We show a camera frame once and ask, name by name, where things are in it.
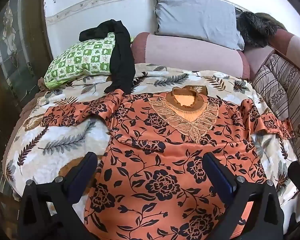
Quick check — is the striped brown cushion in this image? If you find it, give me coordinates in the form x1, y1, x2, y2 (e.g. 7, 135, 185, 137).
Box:
252, 53, 300, 153

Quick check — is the patterned glass door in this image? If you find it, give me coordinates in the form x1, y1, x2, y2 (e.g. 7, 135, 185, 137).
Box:
0, 0, 53, 98

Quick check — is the dark furry garment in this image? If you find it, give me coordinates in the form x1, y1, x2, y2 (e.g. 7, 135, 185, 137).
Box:
236, 11, 288, 48

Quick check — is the black garment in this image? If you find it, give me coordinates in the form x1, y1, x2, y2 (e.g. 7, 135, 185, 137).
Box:
79, 19, 136, 93

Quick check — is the grey pillow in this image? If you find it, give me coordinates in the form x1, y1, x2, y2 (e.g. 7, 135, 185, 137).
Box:
152, 0, 245, 51

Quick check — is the orange floral blouse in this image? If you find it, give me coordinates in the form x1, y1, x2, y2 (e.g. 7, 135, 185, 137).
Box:
39, 85, 295, 240

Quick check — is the green checkered pillow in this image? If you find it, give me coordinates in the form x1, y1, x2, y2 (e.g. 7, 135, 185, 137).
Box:
44, 32, 135, 89

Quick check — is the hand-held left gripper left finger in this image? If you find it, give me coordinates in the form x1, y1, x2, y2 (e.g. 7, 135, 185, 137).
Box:
17, 151, 98, 240

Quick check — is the long pink bolster cushion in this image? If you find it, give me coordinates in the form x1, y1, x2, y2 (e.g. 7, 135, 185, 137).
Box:
131, 32, 251, 79

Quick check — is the pink sofa armrest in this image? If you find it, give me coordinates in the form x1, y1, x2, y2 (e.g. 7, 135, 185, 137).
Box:
244, 28, 300, 80

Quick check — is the leaf print fleece blanket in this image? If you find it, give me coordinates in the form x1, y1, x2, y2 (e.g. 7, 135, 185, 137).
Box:
2, 62, 299, 240

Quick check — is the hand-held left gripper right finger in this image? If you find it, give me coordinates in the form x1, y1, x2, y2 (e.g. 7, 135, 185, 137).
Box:
202, 152, 286, 240

